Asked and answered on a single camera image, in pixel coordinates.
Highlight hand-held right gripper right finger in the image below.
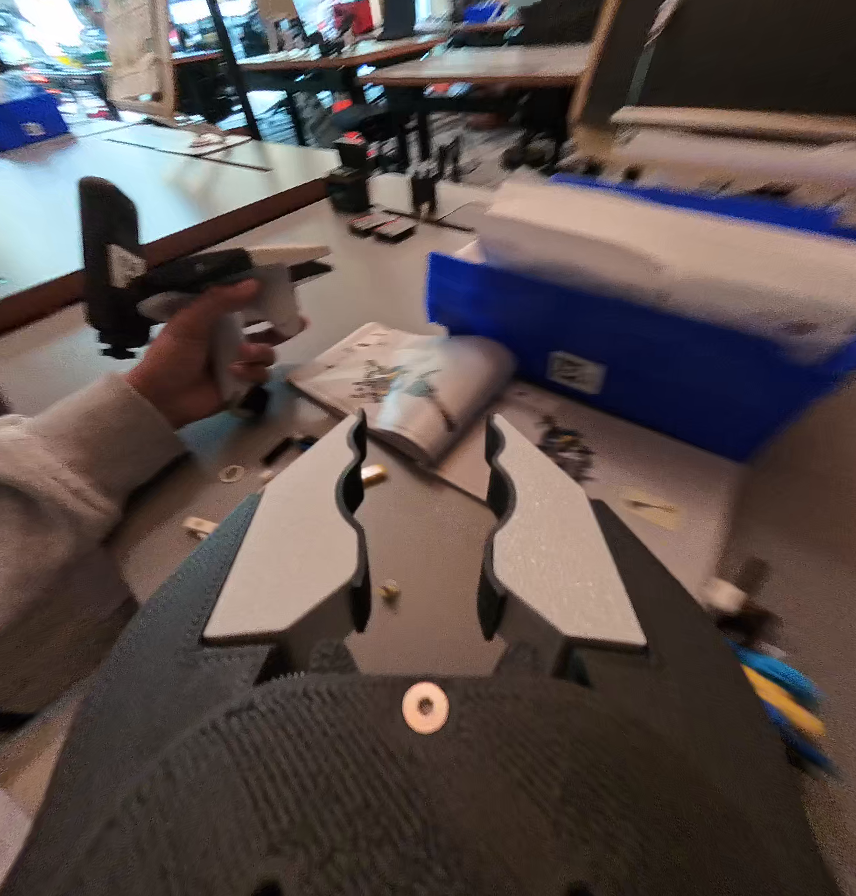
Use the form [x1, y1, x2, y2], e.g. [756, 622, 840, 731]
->
[476, 412, 649, 679]

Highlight wooden background table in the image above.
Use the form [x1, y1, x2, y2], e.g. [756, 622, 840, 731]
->
[361, 42, 590, 92]

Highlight blue and yellow lego pieces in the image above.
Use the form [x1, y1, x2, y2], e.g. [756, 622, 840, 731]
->
[725, 637, 838, 778]

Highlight white and black part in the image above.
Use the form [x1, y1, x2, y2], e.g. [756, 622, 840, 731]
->
[704, 556, 772, 631]

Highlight person's left hand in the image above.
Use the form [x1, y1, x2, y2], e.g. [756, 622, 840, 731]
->
[126, 279, 278, 429]

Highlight black stand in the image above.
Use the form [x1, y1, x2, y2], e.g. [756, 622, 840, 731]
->
[407, 136, 464, 218]

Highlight person's left forearm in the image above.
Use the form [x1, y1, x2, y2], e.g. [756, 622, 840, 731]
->
[0, 374, 191, 715]

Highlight lego instruction booklet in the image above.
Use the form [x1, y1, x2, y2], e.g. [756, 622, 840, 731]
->
[288, 322, 520, 501]

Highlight black slanted pole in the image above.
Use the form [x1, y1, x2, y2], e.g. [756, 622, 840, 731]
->
[205, 0, 262, 141]

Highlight white perforated board on stand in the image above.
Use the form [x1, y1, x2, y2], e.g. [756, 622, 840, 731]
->
[102, 0, 178, 119]

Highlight white boxes and papers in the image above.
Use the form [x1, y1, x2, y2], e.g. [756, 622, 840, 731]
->
[480, 178, 856, 358]

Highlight black flat pads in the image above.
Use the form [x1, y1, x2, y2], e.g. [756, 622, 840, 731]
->
[347, 212, 421, 244]

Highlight black box with red label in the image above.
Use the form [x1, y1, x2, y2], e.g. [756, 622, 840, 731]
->
[326, 133, 373, 214]

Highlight black board with pale frame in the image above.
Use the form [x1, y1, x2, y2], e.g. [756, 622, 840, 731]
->
[571, 0, 856, 144]

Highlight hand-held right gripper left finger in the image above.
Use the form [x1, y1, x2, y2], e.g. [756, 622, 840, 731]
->
[203, 408, 373, 659]

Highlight pile of dark lego pieces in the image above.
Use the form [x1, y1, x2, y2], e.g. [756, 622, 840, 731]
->
[536, 414, 597, 484]

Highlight blue plastic bin with papers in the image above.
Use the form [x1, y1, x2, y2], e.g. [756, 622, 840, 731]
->
[428, 174, 856, 463]

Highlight small blue bin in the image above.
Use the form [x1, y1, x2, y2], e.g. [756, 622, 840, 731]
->
[0, 91, 70, 155]

